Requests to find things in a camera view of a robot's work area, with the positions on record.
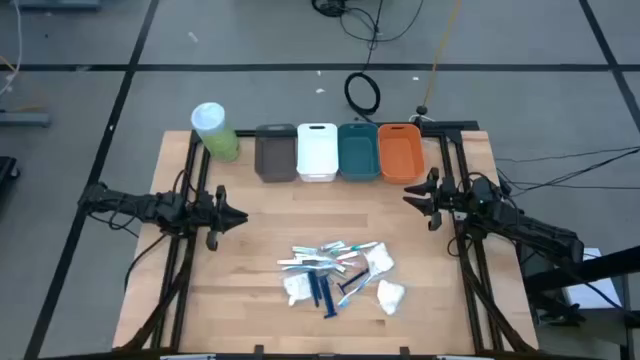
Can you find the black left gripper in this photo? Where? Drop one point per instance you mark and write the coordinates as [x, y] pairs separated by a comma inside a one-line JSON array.
[[212, 216]]

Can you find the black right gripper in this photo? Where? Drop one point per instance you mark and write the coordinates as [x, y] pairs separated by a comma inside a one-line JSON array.
[[445, 197]]

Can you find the teal packaged toothbrush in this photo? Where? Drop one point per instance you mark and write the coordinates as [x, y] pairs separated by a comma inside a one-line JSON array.
[[360, 246]]

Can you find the blue white packaged toothbrush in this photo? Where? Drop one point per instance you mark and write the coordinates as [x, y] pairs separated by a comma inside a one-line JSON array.
[[310, 268]]

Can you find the red packaged toothbrush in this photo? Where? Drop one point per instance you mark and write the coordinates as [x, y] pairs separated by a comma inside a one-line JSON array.
[[348, 256]]

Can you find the bag of white cotton swabs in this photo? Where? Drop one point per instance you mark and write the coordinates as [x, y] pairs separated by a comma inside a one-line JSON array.
[[298, 289]]

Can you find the dark blue disposable razor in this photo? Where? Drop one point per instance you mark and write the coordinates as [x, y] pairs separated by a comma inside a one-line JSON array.
[[352, 281]]

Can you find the light blue packaged toothbrush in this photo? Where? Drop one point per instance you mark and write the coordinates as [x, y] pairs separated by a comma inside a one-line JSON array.
[[345, 299]]

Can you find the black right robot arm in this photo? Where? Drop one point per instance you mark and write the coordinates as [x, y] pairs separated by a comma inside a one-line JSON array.
[[540, 235]]

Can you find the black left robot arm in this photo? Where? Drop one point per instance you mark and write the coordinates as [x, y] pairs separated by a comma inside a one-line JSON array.
[[150, 207]]

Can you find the orange plastic bin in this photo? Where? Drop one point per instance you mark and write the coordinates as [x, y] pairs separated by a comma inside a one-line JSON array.
[[400, 157]]

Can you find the grey plastic bin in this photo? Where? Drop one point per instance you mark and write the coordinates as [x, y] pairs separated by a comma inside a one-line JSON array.
[[275, 160]]

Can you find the teal plastic bin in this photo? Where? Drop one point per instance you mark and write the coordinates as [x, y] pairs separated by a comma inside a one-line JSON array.
[[357, 155]]

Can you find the green disinfectant wipes canister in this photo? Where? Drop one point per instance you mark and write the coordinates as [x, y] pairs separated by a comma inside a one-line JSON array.
[[217, 137]]

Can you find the white plastic bin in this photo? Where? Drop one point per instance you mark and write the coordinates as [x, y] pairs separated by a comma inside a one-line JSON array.
[[317, 150]]

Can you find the black beam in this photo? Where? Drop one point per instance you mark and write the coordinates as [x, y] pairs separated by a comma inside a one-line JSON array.
[[600, 267]]

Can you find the white box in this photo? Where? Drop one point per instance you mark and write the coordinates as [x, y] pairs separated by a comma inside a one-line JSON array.
[[590, 297]]

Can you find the grey floor base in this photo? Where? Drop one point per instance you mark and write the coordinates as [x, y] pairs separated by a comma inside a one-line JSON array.
[[55, 4], [25, 120]]

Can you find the black floor object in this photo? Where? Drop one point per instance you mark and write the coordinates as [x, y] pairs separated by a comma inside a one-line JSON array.
[[6, 172]]

